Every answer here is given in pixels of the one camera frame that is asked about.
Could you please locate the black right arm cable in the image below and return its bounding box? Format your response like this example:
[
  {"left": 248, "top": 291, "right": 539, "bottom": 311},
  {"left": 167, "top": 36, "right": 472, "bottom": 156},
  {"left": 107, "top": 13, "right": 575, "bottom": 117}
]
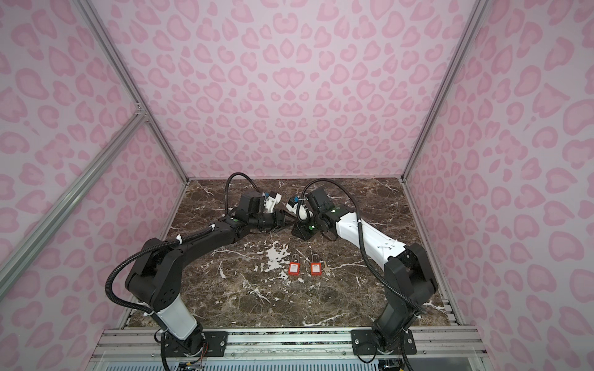
[{"left": 300, "top": 178, "right": 428, "bottom": 316}]

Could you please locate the red padlock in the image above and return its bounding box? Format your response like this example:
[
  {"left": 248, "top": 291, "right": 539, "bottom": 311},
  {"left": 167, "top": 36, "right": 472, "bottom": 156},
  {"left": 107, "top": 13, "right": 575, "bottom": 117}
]
[
  {"left": 310, "top": 254, "right": 323, "bottom": 276},
  {"left": 288, "top": 254, "right": 300, "bottom": 277}
]

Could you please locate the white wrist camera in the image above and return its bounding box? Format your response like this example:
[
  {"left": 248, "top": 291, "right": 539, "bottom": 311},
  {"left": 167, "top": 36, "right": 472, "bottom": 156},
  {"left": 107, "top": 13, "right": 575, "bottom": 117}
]
[
  {"left": 286, "top": 196, "right": 311, "bottom": 222},
  {"left": 263, "top": 192, "right": 282, "bottom": 214}
]

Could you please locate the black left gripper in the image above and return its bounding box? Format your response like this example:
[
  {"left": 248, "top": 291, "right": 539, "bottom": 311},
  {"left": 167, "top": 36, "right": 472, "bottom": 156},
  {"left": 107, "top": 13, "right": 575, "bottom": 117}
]
[{"left": 249, "top": 209, "right": 299, "bottom": 233}]

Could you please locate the aluminium frame post right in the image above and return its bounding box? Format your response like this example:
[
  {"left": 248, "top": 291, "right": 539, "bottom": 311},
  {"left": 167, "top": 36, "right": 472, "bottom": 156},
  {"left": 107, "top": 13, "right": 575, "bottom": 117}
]
[{"left": 401, "top": 0, "right": 493, "bottom": 183}]

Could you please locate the aluminium diagonal frame bar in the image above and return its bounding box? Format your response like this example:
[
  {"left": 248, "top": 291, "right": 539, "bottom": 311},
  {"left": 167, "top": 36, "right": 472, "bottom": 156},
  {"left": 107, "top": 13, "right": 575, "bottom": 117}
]
[{"left": 1, "top": 110, "right": 146, "bottom": 298}]

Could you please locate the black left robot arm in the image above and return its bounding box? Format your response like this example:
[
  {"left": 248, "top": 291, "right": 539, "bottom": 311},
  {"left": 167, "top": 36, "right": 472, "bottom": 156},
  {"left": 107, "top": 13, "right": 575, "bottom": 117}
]
[{"left": 125, "top": 191, "right": 287, "bottom": 357}]

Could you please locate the aluminium frame post left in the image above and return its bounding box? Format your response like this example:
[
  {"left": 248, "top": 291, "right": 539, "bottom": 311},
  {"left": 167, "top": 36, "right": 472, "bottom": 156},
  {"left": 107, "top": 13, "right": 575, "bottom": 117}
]
[{"left": 73, "top": 0, "right": 190, "bottom": 185}]

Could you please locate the aluminium frame post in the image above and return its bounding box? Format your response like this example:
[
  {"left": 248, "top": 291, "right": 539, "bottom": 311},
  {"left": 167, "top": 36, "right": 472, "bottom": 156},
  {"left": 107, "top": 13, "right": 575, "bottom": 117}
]
[
  {"left": 73, "top": 0, "right": 190, "bottom": 185},
  {"left": 401, "top": 0, "right": 493, "bottom": 183}
]

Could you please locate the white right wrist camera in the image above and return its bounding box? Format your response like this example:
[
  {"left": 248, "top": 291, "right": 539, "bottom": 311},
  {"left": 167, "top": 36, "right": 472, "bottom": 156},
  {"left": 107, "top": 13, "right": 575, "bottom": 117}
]
[{"left": 286, "top": 196, "right": 311, "bottom": 222}]

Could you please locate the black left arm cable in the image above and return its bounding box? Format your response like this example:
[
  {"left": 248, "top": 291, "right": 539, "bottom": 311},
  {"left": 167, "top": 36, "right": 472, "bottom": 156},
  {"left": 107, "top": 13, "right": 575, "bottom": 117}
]
[{"left": 104, "top": 172, "right": 261, "bottom": 316}]

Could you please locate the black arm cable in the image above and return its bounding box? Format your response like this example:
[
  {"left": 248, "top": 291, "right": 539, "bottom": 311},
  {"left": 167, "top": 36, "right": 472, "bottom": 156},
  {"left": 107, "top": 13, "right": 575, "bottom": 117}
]
[
  {"left": 104, "top": 172, "right": 261, "bottom": 316},
  {"left": 300, "top": 178, "right": 428, "bottom": 316}
]

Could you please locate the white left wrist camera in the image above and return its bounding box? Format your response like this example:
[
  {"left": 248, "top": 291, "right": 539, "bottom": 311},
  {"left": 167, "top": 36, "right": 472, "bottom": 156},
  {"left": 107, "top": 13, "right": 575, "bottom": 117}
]
[{"left": 263, "top": 192, "right": 282, "bottom": 214}]

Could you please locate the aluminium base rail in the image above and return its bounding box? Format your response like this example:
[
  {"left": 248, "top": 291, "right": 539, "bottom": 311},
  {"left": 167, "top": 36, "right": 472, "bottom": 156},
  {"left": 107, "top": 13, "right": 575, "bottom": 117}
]
[{"left": 87, "top": 326, "right": 493, "bottom": 370}]

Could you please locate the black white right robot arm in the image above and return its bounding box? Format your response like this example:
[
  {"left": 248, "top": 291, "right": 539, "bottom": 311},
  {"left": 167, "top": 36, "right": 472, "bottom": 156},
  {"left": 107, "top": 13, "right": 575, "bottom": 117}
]
[{"left": 287, "top": 188, "right": 439, "bottom": 356}]

